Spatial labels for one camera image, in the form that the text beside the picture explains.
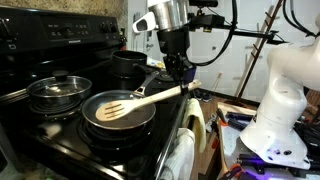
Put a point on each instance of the white wall outlet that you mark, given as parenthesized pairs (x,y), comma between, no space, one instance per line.
(220,74)

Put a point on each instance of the yellow hanging towel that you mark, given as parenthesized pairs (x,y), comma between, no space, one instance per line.
(196,123)

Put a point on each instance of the white hanging towel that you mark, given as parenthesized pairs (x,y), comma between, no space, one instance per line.
(180,156)

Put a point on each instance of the wooden slotted spoon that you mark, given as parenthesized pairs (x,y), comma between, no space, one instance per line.
(133,105)

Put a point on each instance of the black electric stove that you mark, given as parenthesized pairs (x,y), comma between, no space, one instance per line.
(50,140)

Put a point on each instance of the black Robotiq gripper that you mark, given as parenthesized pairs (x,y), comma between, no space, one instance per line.
(173,41)

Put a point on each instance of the black stereo camera bar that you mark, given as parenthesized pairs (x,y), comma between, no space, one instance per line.
(203,3)

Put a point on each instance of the steel pot with glass lid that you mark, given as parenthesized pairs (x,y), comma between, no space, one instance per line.
(56,90)

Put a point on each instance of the orange black clamp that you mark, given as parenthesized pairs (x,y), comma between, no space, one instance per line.
(221,116)
(233,171)

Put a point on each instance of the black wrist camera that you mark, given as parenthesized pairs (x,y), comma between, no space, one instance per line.
(206,21)

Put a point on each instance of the wooden leaning rack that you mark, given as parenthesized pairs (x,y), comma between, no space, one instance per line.
(255,60)

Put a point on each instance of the dark sneaker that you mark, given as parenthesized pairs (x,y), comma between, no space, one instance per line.
(206,97)

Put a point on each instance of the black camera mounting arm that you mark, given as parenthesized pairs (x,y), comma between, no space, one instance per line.
(253,34)

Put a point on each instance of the grey nonstick frying pan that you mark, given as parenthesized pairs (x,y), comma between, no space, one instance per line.
(140,116)

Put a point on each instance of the black saucepan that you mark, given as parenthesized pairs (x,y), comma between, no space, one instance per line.
(128,65)

